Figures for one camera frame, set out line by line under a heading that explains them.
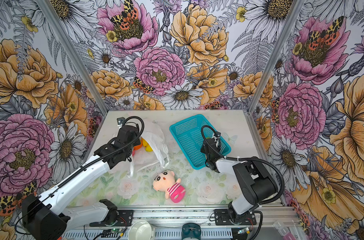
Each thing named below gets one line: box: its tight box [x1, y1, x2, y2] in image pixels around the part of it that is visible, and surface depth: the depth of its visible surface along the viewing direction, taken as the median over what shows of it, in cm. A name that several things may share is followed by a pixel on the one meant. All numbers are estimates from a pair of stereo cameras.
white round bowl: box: [127, 220, 156, 240], surface depth 71 cm
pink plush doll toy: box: [152, 170, 186, 203], surface depth 80 cm
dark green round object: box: [181, 223, 202, 240], surface depth 65 cm
